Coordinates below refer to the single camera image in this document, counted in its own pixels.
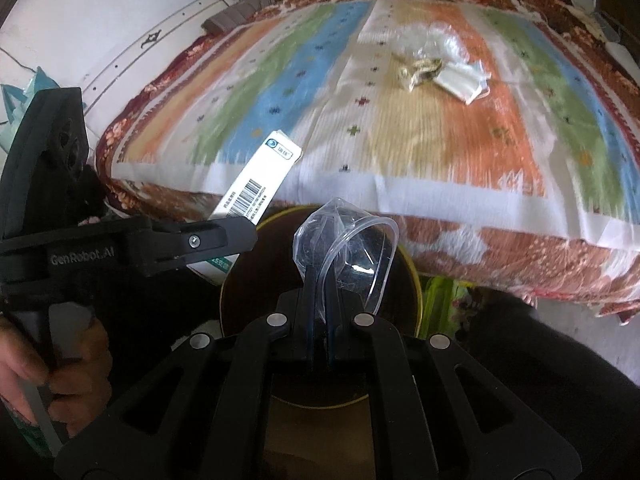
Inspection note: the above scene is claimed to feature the crumpled clear plastic bag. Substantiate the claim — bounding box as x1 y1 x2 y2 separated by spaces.
392 22 470 66

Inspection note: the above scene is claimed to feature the white decorated headboard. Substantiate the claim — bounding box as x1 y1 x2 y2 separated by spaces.
80 0 239 134

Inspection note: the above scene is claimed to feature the person's left hand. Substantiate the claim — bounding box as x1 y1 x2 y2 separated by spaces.
1 318 112 437

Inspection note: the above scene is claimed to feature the clear plastic cup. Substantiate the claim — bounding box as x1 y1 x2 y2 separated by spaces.
293 197 399 314

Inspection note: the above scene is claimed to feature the crumpled yellowish wrapper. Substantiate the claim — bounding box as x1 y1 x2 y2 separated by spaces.
393 53 444 92

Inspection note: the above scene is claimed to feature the dark round trash bin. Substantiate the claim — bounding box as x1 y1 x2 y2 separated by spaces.
219 206 422 408

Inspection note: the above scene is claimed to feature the grey folded cloth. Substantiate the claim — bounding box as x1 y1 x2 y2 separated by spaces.
201 0 274 35

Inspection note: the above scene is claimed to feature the white blue mask box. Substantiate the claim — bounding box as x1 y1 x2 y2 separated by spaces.
188 130 302 284

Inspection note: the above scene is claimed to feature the light blue face mask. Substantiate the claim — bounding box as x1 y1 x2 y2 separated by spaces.
433 62 492 105

